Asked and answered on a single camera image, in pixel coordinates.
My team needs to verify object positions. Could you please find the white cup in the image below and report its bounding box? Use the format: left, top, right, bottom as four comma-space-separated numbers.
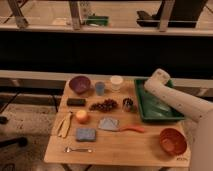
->
110, 75, 124, 91

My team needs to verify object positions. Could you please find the black office chair base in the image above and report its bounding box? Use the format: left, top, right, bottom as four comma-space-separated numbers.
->
0, 116, 28, 148

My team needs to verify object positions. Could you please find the purple bowl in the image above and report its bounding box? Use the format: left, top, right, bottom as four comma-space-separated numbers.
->
69, 76, 91, 94

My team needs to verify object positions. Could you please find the blue cup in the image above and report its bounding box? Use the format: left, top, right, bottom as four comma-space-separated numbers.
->
95, 82, 105, 96

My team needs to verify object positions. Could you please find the yellow red apple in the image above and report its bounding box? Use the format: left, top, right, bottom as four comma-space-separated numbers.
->
75, 110, 89, 124

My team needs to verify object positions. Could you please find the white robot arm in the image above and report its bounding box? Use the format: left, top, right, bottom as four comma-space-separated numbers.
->
144, 69, 213, 171

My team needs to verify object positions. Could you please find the green plastic tray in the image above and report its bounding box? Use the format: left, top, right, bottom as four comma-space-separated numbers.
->
134, 79, 185, 122

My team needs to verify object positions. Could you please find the metal cup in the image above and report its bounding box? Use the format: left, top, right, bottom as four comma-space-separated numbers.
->
123, 98, 134, 112

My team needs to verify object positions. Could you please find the green box on shelf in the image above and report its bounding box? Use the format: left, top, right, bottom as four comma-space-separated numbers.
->
86, 15, 109, 26

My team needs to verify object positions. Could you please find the black rectangular block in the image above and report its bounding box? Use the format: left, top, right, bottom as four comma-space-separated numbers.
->
67, 98, 86, 106

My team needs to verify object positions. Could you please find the blue grey cloth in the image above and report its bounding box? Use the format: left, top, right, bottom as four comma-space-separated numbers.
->
98, 117, 119, 131

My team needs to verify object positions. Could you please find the blue sponge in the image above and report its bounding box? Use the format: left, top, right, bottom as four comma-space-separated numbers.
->
76, 128, 96, 142

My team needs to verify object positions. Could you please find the bunch of dark grapes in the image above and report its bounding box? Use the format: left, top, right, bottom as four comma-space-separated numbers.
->
89, 99, 118, 112

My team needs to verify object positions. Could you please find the orange bowl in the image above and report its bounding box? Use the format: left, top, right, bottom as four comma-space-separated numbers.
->
159, 128, 187, 156

